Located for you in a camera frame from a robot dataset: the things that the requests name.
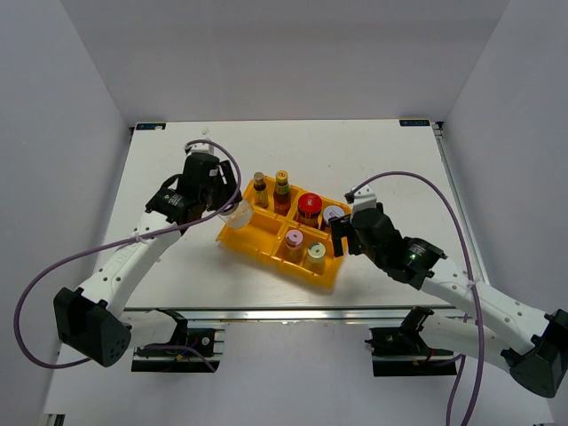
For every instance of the red-capped chili sauce jar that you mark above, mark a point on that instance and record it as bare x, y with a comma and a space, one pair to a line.
309, 207

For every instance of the white-lidded dark sauce jar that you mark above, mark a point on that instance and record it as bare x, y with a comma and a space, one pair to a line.
328, 213

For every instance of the aluminium table frame rail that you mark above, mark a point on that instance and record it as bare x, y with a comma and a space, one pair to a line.
373, 316

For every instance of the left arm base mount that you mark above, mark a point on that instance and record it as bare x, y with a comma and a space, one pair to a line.
182, 344

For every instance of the right blue table sticker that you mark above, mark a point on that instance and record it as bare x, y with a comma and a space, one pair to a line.
414, 123

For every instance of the yellow four-compartment plastic tray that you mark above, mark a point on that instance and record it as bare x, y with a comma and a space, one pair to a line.
263, 238

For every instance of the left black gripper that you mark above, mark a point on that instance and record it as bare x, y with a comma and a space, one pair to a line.
226, 189

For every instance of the round clear glass jar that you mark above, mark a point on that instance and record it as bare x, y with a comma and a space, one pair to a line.
238, 215

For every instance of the pink-capped spice shaker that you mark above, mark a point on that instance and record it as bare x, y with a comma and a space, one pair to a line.
294, 246

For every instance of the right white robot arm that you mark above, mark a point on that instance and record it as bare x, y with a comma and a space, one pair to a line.
528, 343

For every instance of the red sauce bottle yellow cap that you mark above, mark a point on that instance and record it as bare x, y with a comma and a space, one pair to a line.
281, 193

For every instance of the yellow-capped white spice shaker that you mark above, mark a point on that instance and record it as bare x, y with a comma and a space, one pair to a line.
315, 258

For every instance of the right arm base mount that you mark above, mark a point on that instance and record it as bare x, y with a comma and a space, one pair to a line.
400, 351

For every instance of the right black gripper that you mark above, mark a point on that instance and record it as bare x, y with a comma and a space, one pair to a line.
337, 225

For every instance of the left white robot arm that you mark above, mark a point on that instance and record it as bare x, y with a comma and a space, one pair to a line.
91, 318

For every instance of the small brown yellow-label bottle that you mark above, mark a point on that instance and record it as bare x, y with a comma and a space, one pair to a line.
260, 192

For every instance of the blue table sticker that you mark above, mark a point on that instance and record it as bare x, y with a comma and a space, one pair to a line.
414, 123
150, 126

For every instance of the left blue table sticker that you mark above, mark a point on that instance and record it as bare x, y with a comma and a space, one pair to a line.
150, 126

